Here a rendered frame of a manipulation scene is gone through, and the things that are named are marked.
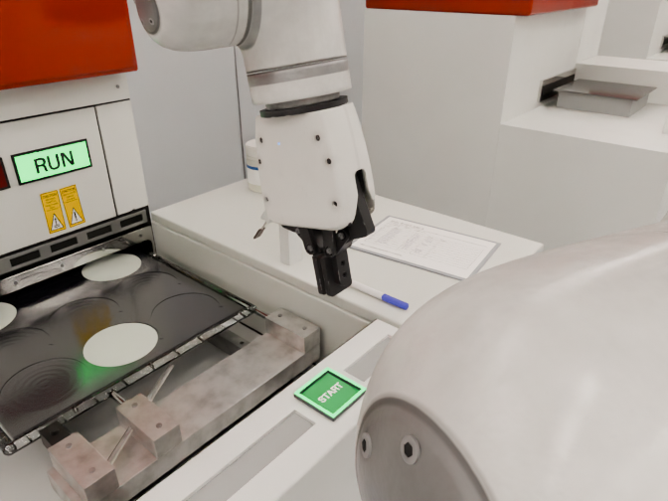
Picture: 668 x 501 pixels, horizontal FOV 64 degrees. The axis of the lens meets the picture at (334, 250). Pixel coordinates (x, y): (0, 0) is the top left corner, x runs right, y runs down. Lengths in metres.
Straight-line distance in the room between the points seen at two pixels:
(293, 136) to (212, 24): 0.11
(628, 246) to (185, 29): 0.31
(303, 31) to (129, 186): 0.66
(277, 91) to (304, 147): 0.05
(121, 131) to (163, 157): 1.88
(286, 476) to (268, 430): 0.06
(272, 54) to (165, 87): 2.42
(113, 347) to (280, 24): 0.54
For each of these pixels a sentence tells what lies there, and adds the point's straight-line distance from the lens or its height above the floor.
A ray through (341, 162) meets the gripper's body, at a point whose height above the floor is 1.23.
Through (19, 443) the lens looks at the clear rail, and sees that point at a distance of 0.72.
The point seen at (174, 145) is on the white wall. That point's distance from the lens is 2.91.
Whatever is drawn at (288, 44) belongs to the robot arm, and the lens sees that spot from 0.43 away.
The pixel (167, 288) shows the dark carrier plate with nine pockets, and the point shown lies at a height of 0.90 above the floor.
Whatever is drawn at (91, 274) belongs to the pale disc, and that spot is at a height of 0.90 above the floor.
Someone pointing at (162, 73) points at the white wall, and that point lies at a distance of 2.83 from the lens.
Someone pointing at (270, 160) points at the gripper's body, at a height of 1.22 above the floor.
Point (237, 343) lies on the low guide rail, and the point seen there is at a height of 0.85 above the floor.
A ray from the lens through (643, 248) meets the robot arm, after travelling 0.18.
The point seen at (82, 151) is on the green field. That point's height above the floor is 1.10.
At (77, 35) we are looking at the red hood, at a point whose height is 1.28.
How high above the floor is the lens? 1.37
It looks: 28 degrees down
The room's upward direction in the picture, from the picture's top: straight up
